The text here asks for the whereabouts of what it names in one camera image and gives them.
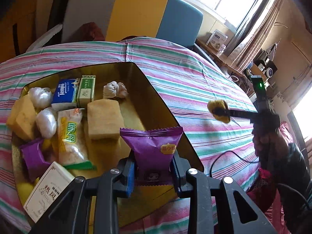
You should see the yellow striped sock bundle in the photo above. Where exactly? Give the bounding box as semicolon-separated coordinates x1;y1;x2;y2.
207;100;230;124

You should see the purple snack packet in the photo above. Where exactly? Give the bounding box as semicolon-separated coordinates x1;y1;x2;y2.
120;127;183;186
19;138;51;182

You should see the yellow sponge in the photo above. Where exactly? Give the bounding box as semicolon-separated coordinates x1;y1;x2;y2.
6;95;38;142
87;99;124;140

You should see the green yellow snack bag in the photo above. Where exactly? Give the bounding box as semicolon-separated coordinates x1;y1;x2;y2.
57;108;95;170

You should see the green essential oil box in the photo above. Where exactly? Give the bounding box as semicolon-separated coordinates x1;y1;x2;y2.
77;75;96;108

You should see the white plastic bag ball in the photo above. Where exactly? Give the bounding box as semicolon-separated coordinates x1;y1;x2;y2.
28;87;53;109

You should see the person right hand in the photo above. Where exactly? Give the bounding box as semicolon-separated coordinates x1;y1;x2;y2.
252;125;289;172

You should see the striped bed sheet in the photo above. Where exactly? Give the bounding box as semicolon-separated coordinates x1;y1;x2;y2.
1;37;259;233

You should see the wooden desk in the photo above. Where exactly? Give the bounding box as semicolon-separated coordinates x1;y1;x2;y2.
195;39;255;98

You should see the gold metal tin box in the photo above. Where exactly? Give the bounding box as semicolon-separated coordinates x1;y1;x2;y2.
12;62;204;227

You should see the small stereo speaker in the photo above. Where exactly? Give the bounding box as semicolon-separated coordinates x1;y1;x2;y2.
258;60;278;78

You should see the white appliance box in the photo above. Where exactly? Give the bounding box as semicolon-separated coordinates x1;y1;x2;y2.
206;30;228;51

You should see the pink curtain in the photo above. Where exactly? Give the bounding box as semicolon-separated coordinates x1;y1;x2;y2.
224;0;284;72

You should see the blue tempo tissue pack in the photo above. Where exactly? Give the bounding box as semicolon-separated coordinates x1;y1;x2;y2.
51;78;80;112

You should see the dark red cushion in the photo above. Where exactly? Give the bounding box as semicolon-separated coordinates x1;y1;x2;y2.
78;22;105;41

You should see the grey yellow blue headboard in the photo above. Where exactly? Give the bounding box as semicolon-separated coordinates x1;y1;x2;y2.
61;0;203;48

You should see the wooden wardrobe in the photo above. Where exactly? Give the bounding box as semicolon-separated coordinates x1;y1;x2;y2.
1;0;37;62

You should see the black cable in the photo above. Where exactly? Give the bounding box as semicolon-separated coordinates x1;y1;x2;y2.
209;149;260;179

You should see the white bed rail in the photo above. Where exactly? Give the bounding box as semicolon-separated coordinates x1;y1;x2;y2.
26;24;63;52

